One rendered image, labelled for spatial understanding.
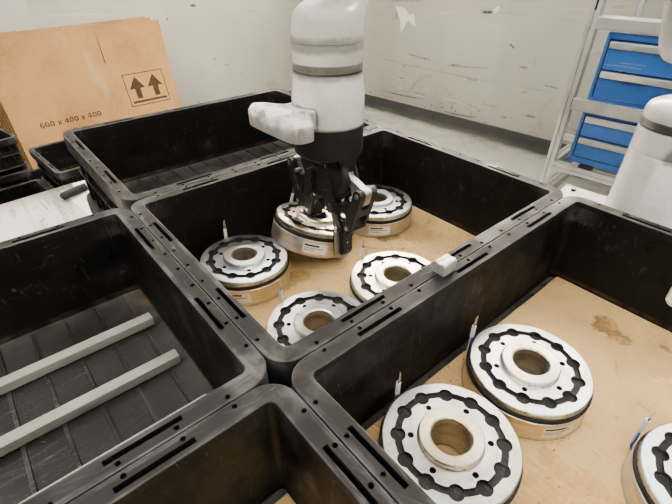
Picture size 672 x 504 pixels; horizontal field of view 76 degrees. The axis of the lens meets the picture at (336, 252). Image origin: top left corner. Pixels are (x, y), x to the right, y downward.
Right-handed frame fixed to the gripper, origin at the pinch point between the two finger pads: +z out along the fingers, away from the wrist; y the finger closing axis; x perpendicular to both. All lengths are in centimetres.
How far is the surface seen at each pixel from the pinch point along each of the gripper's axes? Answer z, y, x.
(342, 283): 3.8, -4.7, 1.9
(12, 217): 16, 68, 30
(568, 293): 3.9, -23.0, -17.1
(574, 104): 24, 48, -181
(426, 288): -5.8, -19.1, 5.2
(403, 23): 10, 219, -252
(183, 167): 3.2, 39.9, 2.3
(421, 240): 3.6, -4.6, -12.5
